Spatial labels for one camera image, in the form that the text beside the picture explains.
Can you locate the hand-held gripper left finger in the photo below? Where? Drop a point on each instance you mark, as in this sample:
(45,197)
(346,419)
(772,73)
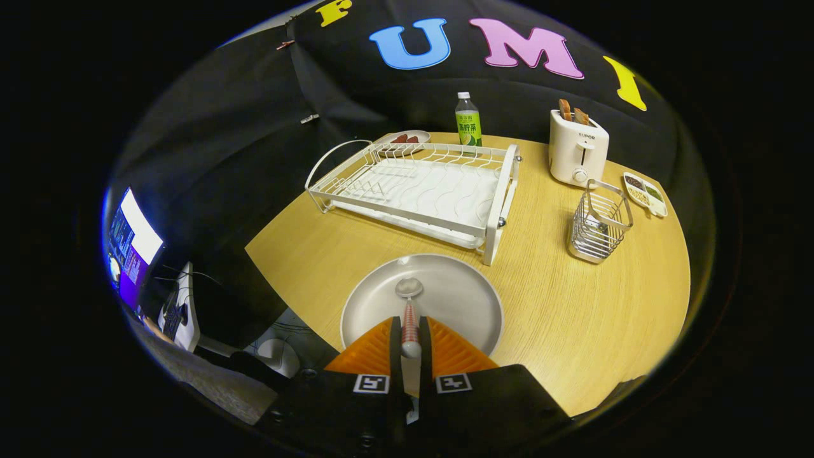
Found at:
(395,356)

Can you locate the grey round plate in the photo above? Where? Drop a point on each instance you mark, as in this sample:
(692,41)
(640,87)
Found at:
(458,299)

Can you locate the computer monitor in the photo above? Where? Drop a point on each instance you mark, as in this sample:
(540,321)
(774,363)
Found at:
(133,248)

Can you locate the brown toast slice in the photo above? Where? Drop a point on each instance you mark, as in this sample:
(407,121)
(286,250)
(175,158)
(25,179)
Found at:
(581,116)
(565,109)

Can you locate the small white sausage plate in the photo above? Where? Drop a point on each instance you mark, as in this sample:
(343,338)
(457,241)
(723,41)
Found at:
(423,135)

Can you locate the white round object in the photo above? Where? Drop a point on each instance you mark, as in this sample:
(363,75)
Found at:
(280,356)

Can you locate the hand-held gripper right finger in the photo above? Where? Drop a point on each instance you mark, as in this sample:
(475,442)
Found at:
(425,362)

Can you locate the black backdrop cloth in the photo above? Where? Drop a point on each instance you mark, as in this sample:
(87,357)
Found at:
(241,159)

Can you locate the green label drink bottle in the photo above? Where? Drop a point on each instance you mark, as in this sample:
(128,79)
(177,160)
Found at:
(469,124)

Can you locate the white divided snack dish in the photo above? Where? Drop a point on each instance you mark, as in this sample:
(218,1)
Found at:
(645,194)

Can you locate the white toaster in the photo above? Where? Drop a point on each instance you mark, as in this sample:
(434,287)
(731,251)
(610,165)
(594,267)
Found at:
(575,156)

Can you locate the white desktop device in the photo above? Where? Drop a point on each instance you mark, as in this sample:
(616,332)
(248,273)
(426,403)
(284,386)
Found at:
(187,318)

